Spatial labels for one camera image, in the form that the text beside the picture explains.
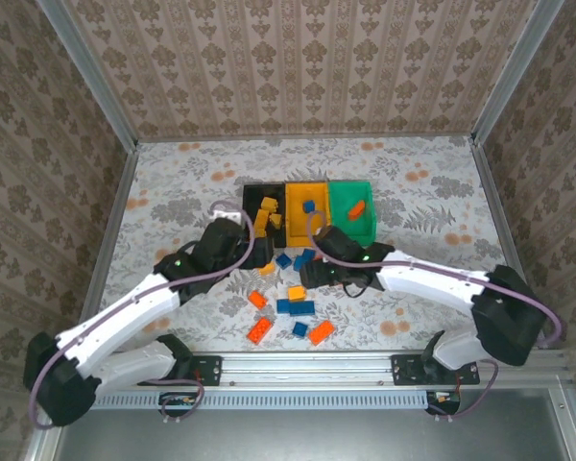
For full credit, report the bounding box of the green plastic bin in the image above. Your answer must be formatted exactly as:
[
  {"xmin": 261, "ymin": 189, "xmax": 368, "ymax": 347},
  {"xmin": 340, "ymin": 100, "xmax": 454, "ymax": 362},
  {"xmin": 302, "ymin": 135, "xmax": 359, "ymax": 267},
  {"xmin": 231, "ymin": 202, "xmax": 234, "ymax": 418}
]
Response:
[{"xmin": 326, "ymin": 179, "xmax": 379, "ymax": 248}]

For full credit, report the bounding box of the yellow plastic bin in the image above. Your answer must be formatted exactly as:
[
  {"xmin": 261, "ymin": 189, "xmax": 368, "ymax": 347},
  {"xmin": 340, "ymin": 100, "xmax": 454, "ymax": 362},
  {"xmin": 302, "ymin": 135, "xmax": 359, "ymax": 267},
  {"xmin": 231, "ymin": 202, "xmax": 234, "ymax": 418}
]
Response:
[{"xmin": 285, "ymin": 181, "xmax": 332, "ymax": 249}]

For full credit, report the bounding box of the black plastic bin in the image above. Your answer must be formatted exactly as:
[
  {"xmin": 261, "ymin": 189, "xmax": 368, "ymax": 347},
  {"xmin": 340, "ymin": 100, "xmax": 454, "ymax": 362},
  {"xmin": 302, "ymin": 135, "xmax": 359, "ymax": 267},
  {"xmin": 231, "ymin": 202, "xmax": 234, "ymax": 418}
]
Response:
[{"xmin": 242, "ymin": 181, "xmax": 290, "ymax": 247}]

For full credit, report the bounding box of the large blue lego brick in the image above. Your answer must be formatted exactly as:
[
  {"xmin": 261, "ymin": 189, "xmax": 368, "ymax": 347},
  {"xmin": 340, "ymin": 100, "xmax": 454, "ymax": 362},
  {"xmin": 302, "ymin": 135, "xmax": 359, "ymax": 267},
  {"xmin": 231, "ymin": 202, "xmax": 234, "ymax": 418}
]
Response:
[{"xmin": 293, "ymin": 248, "xmax": 317, "ymax": 273}]

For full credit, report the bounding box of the floral patterned table cover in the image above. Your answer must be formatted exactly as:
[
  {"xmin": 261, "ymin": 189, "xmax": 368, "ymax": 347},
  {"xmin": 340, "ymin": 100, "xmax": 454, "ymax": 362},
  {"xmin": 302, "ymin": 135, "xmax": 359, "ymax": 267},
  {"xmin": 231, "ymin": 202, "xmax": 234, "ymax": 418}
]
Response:
[{"xmin": 88, "ymin": 136, "xmax": 539, "ymax": 354}]

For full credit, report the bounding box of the black connector box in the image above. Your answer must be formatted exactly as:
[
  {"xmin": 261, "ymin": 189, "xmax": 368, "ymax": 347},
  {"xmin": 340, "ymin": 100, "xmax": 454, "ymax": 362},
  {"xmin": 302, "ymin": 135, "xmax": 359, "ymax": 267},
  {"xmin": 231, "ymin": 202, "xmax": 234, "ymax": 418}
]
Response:
[
  {"xmin": 159, "ymin": 391, "xmax": 199, "ymax": 417},
  {"xmin": 425, "ymin": 390, "xmax": 462, "ymax": 417}
]

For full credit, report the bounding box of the grey metal sheet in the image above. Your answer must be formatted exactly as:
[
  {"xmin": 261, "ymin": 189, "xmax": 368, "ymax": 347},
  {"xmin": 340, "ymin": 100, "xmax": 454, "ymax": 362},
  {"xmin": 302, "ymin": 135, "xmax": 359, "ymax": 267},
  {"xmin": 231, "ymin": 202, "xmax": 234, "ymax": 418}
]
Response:
[{"xmin": 28, "ymin": 386, "xmax": 576, "ymax": 461}]

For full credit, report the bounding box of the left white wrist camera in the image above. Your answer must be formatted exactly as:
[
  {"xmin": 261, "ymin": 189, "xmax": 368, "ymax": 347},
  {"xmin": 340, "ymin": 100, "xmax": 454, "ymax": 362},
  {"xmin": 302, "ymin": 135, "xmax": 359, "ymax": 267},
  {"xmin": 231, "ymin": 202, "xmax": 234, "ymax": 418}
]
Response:
[{"xmin": 213, "ymin": 208, "xmax": 246, "ymax": 227}]

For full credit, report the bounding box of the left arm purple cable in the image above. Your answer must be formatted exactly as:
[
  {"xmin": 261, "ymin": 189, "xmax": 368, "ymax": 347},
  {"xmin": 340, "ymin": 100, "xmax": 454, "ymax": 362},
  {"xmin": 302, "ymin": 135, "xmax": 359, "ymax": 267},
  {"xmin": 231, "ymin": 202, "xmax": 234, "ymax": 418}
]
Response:
[{"xmin": 28, "ymin": 200, "xmax": 256, "ymax": 429}]

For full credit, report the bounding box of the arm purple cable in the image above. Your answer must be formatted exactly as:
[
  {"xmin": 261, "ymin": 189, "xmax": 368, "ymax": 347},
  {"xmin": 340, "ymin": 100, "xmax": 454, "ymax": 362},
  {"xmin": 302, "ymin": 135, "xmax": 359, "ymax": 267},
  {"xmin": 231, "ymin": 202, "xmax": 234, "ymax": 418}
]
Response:
[
  {"xmin": 28, "ymin": 200, "xmax": 256, "ymax": 429},
  {"xmin": 305, "ymin": 210, "xmax": 563, "ymax": 424}
]

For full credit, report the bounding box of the aluminium frame side rail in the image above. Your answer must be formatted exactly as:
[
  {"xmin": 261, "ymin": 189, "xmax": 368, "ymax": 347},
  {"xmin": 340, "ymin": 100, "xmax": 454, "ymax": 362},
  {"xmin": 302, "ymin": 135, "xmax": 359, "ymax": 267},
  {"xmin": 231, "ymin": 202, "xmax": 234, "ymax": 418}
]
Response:
[
  {"xmin": 79, "ymin": 143, "xmax": 139, "ymax": 318},
  {"xmin": 472, "ymin": 138, "xmax": 549, "ymax": 348}
]

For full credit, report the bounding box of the aluminium frame rear rail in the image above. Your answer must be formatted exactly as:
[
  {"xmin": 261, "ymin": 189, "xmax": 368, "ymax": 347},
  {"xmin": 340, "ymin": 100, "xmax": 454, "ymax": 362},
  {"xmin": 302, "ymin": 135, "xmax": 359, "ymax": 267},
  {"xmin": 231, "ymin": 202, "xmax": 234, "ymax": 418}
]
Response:
[{"xmin": 136, "ymin": 133, "xmax": 476, "ymax": 144}]

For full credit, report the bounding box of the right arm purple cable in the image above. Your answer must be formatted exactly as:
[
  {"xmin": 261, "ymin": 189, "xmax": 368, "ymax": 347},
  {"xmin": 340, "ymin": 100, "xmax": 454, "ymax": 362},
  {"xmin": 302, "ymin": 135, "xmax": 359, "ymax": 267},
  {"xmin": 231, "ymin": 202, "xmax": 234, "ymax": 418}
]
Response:
[{"xmin": 305, "ymin": 210, "xmax": 563, "ymax": 424}]

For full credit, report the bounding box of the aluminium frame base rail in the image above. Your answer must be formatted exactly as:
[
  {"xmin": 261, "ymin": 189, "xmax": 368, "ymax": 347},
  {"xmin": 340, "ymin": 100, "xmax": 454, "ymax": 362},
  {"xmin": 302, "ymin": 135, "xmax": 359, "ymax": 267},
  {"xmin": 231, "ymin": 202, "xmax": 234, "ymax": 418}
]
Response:
[{"xmin": 93, "ymin": 350, "xmax": 570, "ymax": 387}]

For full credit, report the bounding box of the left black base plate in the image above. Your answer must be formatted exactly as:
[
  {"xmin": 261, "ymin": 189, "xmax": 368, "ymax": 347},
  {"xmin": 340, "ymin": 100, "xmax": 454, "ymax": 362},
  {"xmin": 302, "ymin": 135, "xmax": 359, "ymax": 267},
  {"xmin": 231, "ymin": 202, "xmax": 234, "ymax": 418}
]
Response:
[{"xmin": 138, "ymin": 353, "xmax": 222, "ymax": 387}]

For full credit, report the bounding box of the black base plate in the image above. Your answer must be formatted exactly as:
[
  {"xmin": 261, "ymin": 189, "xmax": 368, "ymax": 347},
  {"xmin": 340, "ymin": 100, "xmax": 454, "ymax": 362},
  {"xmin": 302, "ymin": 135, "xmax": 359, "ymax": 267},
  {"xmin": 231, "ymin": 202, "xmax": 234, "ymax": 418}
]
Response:
[
  {"xmin": 138, "ymin": 353, "xmax": 222, "ymax": 387},
  {"xmin": 392, "ymin": 353, "xmax": 480, "ymax": 387}
]

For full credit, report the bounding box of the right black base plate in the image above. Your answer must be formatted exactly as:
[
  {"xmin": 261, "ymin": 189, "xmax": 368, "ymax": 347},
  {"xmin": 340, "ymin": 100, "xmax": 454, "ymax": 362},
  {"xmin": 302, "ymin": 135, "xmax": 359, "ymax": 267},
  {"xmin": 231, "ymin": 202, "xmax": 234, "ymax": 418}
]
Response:
[{"xmin": 392, "ymin": 353, "xmax": 480, "ymax": 387}]

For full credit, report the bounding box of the grey slotted cable duct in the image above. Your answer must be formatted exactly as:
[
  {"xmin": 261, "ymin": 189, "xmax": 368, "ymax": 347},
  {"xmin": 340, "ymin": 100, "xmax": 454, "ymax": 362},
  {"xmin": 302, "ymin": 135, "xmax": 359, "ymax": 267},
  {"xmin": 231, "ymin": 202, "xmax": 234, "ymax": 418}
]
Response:
[{"xmin": 90, "ymin": 389, "xmax": 429, "ymax": 410}]

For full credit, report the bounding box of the aluminium frame post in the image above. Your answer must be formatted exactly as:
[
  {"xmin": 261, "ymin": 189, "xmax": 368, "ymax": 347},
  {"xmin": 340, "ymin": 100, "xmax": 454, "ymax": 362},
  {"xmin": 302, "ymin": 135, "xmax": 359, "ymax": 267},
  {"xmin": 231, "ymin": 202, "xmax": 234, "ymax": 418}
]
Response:
[
  {"xmin": 36, "ymin": 0, "xmax": 140, "ymax": 151},
  {"xmin": 469, "ymin": 0, "xmax": 565, "ymax": 145}
]

